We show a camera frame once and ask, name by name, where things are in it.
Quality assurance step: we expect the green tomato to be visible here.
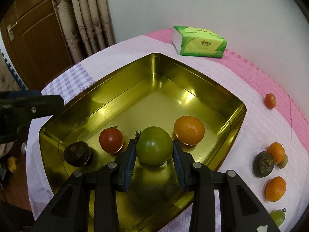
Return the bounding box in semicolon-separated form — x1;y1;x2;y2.
270;206;287;227
136;126;174;165

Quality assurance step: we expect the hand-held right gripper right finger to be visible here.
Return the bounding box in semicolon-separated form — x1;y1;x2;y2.
172;140;282;232

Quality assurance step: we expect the gold metal tin tray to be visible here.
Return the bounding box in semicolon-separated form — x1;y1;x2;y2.
39;52;247;232

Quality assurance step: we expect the small pale green fruit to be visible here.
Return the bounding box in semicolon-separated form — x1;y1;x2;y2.
276;154;289;169

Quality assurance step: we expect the orange mandarin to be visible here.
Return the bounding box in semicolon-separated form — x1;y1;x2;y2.
265;176;287;202
267;142;286;164
174;116;205;146

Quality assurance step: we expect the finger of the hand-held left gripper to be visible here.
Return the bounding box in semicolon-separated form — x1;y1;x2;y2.
0;90;65;154

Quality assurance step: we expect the green tissue pack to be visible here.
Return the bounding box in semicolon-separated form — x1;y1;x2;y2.
172;25;228;58

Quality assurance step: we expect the brown wooden door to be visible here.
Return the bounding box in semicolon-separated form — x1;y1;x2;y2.
0;0;74;91

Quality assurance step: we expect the foam floor mat blue edge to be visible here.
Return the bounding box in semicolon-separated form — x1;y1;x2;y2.
0;48;27;92

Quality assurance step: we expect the pink purple checked tablecloth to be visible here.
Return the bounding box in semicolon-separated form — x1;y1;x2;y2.
25;28;309;232

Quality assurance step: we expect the beige patterned curtain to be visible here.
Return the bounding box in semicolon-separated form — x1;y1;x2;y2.
48;0;117;56

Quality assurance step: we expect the metal door handle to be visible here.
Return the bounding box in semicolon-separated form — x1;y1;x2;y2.
7;22;19;40

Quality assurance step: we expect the red tomato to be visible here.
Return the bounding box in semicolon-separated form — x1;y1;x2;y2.
264;93;277;109
99;126;125;154

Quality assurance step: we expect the dark brown round fruit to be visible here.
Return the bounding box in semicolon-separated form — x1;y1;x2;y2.
253;151;276;178
63;141;92;167

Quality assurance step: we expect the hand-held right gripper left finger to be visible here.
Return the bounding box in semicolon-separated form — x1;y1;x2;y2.
29;139;138;232

